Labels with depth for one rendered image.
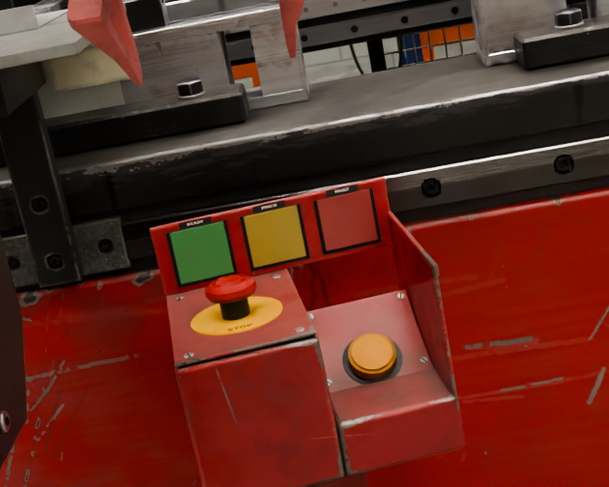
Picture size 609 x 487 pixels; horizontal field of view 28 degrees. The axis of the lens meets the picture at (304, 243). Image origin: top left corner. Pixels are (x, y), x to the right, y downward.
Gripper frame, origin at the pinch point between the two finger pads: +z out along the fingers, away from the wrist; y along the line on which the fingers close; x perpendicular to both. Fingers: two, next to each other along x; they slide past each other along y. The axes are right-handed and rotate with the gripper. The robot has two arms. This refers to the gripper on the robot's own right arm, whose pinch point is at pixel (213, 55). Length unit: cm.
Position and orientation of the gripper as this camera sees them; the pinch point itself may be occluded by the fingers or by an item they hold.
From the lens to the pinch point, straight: 76.2
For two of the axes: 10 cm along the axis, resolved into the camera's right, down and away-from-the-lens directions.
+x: 0.6, 7.0, -7.1
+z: 1.7, 6.9, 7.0
